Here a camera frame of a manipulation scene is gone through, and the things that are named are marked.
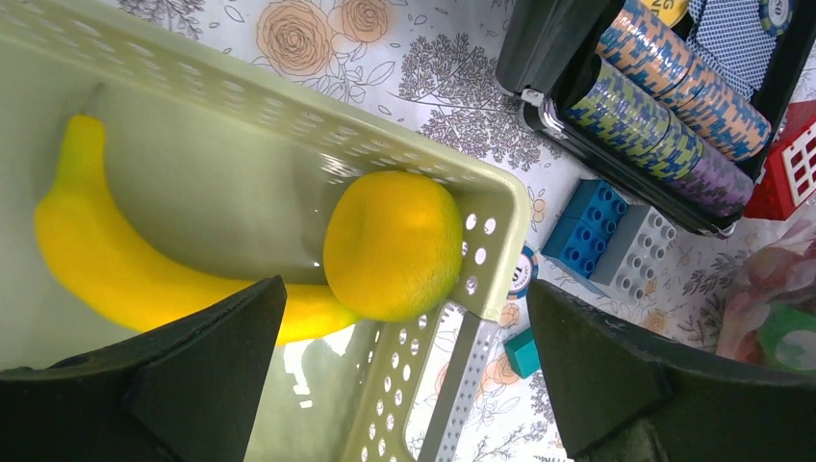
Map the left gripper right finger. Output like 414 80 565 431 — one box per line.
527 280 815 461

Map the yellow toy banana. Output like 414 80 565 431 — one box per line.
33 113 362 347

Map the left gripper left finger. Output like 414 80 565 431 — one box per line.
1 276 287 461

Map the black poker chip case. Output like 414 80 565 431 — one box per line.
496 1 815 237

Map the yellow big blind button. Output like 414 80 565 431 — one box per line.
641 0 689 28

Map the grey lego brick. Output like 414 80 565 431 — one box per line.
589 205 676 303

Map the blue lego brick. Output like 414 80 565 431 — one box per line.
542 180 629 278

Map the yellow toy mango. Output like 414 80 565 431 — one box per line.
322 170 464 321

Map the green plastic basket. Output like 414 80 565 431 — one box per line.
1 1 529 461

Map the blue playing cards deck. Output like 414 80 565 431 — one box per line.
687 0 796 99

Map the red lego brick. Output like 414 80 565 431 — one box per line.
744 100 815 221

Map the loose poker chip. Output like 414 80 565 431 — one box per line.
507 244 539 300

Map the teal small block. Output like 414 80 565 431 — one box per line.
503 328 541 379

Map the clear zip top bag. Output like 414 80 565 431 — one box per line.
715 215 815 376

